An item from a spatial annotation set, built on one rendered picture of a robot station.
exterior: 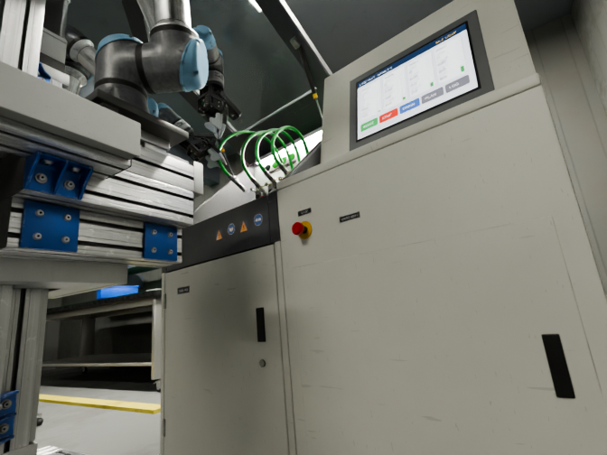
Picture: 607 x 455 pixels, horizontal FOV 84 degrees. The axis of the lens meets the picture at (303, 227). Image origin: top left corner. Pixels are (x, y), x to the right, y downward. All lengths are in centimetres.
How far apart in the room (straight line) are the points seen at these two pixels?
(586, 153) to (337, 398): 288
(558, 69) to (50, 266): 358
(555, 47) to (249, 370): 343
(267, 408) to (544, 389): 69
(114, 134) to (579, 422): 91
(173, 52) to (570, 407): 105
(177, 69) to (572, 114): 308
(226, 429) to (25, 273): 74
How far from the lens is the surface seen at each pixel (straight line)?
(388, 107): 126
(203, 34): 136
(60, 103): 67
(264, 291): 106
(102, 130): 69
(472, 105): 84
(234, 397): 121
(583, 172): 335
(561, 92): 358
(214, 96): 135
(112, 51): 101
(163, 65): 95
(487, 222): 76
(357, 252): 86
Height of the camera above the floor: 58
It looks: 14 degrees up
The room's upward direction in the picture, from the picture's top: 5 degrees counter-clockwise
